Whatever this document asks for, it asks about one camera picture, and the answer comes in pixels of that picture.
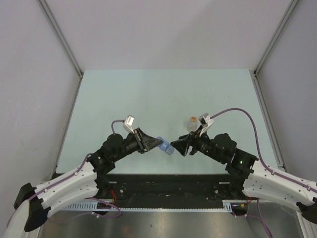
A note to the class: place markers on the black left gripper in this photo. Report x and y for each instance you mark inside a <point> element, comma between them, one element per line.
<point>144,142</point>

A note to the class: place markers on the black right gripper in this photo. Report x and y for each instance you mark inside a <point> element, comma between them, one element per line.
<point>192,139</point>

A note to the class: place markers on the clear glass pill bottle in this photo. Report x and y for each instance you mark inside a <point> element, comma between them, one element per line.
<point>192,124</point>

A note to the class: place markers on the blue plastic pill organizer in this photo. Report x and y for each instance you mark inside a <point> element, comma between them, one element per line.
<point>165,146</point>

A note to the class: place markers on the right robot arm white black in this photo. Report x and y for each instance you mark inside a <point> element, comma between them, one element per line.
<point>248,176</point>

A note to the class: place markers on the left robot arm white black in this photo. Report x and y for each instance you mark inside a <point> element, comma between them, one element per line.
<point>35,204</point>

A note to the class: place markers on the grey aluminium corner profile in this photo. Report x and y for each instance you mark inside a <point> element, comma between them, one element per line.
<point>277,34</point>

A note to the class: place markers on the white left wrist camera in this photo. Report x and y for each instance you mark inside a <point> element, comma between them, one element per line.
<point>127,124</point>

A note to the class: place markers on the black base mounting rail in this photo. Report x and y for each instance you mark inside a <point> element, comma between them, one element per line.
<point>171,191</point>

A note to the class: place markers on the white slotted cable duct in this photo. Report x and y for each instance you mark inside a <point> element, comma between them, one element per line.
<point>225,206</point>

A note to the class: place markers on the left aluminium frame profile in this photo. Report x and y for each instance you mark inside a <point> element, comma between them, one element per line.
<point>49,15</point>

